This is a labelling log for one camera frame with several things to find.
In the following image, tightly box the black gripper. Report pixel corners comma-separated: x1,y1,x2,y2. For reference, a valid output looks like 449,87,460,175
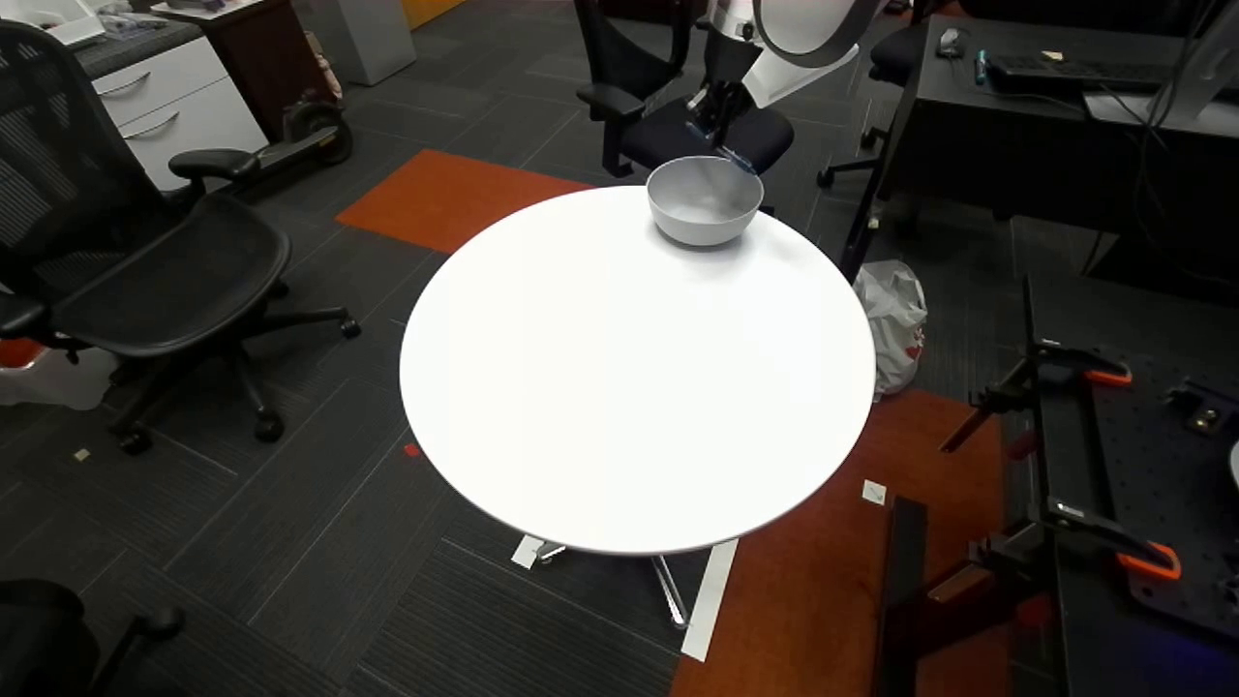
696,36,767,160

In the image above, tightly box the black armrest office chair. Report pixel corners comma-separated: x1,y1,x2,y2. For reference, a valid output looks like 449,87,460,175
569,0,798,182

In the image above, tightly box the grey floor cabinet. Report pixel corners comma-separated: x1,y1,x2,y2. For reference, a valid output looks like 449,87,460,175
298,0,417,89

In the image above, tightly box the black scooter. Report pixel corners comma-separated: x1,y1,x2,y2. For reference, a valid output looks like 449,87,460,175
240,89,359,182

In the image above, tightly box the papers stack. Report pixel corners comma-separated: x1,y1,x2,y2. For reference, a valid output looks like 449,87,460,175
0,0,109,51

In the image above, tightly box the grey bowl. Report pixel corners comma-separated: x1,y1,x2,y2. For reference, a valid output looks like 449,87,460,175
644,150,767,253

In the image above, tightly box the black swivel chair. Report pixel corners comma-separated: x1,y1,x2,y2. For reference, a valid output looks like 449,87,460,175
817,18,930,194

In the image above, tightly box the white plastic bag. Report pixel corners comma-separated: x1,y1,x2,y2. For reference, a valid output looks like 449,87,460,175
853,255,933,399

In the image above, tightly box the small black electronic device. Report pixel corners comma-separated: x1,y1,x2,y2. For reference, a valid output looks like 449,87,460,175
1162,377,1239,447

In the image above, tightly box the white crumpled floor bag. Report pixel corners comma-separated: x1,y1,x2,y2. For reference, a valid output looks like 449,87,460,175
0,338,123,416

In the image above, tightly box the black workbench leg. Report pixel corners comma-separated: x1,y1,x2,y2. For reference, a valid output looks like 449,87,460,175
871,491,937,697

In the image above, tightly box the orange handled black clamp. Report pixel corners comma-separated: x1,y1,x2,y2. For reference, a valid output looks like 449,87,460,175
941,338,1140,457
970,496,1186,611

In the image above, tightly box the black office desk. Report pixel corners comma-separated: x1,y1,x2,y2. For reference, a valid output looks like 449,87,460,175
839,13,1239,287

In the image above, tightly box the black padded chair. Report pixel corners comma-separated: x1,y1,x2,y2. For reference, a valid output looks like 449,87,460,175
0,572,190,697

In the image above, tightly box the white drawer cabinet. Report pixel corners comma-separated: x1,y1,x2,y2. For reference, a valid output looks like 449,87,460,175
75,31,276,198

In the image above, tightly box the black keyboard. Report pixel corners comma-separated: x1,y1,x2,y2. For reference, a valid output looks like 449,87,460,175
986,51,1164,97

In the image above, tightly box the black perforated workbench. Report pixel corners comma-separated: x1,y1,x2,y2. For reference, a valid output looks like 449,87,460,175
1021,276,1239,697

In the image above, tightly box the white metal table base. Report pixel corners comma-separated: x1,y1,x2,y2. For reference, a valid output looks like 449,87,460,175
513,531,745,665

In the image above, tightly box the black mesh office chair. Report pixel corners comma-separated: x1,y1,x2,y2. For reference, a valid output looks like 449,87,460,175
0,16,364,457

